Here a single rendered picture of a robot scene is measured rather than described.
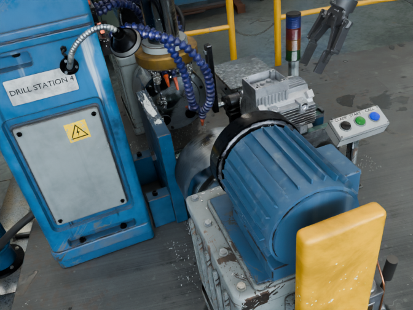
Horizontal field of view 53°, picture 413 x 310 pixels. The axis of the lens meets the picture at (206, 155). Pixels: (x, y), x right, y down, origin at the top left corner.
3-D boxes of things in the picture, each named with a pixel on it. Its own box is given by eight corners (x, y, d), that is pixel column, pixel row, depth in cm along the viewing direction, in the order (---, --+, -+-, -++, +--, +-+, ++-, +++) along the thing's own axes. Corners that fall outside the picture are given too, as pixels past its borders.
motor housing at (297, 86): (264, 154, 138) (262, 106, 127) (240, 128, 153) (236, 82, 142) (315, 136, 143) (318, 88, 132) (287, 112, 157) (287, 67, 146)
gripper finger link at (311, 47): (310, 42, 129) (309, 41, 130) (300, 63, 132) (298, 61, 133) (317, 45, 131) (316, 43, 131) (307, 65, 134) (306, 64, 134)
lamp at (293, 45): (290, 52, 164) (290, 41, 161) (283, 47, 169) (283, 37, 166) (303, 48, 165) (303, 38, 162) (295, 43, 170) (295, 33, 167)
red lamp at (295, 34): (290, 41, 161) (290, 30, 158) (283, 37, 166) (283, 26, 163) (303, 38, 162) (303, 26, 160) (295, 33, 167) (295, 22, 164)
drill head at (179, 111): (154, 149, 149) (139, 88, 134) (131, 101, 181) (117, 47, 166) (217, 130, 154) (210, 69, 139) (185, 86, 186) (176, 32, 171)
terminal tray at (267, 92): (256, 110, 132) (255, 90, 128) (242, 96, 141) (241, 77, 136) (289, 99, 135) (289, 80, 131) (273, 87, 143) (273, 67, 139)
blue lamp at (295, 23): (290, 30, 158) (290, 18, 156) (283, 26, 163) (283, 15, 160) (303, 26, 160) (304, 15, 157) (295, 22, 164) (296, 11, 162)
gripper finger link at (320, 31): (330, 13, 122) (329, 10, 123) (306, 42, 130) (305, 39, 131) (340, 18, 124) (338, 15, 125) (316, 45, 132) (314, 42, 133)
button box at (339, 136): (335, 148, 123) (341, 138, 118) (324, 129, 126) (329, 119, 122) (383, 131, 126) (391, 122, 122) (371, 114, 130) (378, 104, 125)
